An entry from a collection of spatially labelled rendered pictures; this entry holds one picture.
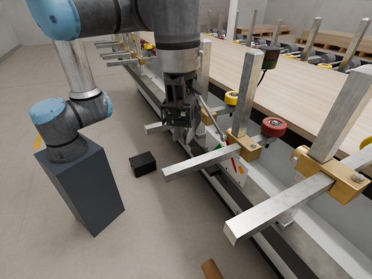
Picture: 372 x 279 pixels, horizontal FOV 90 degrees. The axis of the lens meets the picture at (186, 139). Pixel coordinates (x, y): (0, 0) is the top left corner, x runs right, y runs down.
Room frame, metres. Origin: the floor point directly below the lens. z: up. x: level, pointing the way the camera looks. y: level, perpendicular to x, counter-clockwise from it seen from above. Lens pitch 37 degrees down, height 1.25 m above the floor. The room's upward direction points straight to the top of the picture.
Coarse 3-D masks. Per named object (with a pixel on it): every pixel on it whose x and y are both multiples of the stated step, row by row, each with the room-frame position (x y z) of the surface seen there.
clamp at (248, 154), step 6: (228, 132) 0.54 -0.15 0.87; (228, 138) 0.53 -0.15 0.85; (234, 138) 0.51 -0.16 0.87; (240, 138) 0.50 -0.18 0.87; (246, 138) 0.50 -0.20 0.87; (240, 144) 0.48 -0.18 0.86; (246, 144) 0.47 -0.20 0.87; (258, 144) 0.47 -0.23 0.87; (246, 150) 0.45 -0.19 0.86; (252, 150) 0.44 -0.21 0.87; (258, 150) 0.45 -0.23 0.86; (240, 156) 0.47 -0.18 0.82; (246, 156) 0.45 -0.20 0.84; (252, 156) 0.44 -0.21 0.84; (258, 156) 0.46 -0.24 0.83
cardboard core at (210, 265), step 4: (208, 260) 0.42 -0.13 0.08; (212, 260) 0.42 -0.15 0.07; (204, 264) 0.40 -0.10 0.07; (208, 264) 0.40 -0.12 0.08; (212, 264) 0.40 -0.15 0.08; (204, 268) 0.38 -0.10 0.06; (208, 268) 0.38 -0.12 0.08; (212, 268) 0.38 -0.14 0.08; (216, 268) 0.38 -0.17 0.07; (204, 272) 0.37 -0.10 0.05; (208, 272) 0.36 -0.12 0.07; (212, 272) 0.36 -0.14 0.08; (216, 272) 0.36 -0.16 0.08; (208, 276) 0.35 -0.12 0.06; (212, 276) 0.34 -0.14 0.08; (216, 276) 0.34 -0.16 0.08; (220, 276) 0.35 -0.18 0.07
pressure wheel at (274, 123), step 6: (264, 120) 0.56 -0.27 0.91; (270, 120) 0.56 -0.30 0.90; (276, 120) 0.56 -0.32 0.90; (282, 120) 0.56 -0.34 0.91; (264, 126) 0.53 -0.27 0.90; (270, 126) 0.52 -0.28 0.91; (276, 126) 0.52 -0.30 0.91; (282, 126) 0.52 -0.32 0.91; (264, 132) 0.53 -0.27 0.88; (270, 132) 0.51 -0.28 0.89; (276, 132) 0.51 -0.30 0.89; (282, 132) 0.51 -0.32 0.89
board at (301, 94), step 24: (216, 48) 1.74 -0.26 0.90; (240, 48) 1.74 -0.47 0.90; (216, 72) 1.11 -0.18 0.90; (240, 72) 1.11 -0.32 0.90; (288, 72) 1.11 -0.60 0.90; (312, 72) 1.11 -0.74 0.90; (336, 72) 1.11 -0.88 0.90; (264, 96) 0.77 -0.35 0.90; (288, 96) 0.77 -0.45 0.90; (312, 96) 0.77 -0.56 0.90; (336, 96) 0.77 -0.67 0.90; (288, 120) 0.57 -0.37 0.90; (312, 120) 0.57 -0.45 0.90; (360, 120) 0.57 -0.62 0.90
